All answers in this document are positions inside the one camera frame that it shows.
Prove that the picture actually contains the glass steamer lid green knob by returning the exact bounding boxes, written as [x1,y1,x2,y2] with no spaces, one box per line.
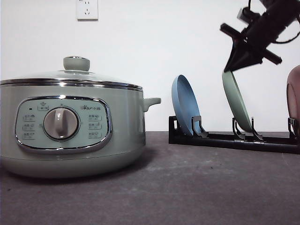
[0,56,143,91]

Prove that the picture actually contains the black dish rack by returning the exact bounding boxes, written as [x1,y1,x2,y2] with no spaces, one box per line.
[169,116,300,154]

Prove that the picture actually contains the pink plate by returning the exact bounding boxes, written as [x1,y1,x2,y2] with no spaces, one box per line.
[286,65,300,122]

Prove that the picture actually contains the light green electric steamer pot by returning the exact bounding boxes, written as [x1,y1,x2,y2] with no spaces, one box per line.
[0,78,162,178]

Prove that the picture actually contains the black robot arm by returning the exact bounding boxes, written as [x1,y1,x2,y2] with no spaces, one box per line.
[220,0,300,72]

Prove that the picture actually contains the blue plate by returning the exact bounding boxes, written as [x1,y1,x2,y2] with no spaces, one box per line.
[172,75,201,136]

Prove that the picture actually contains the green plate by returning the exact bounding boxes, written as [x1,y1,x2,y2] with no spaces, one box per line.
[222,71,252,132]

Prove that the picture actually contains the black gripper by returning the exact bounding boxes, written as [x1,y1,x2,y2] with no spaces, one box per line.
[220,0,300,72]

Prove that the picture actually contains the white wall socket left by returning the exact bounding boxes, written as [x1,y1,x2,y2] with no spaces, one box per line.
[76,0,99,22]

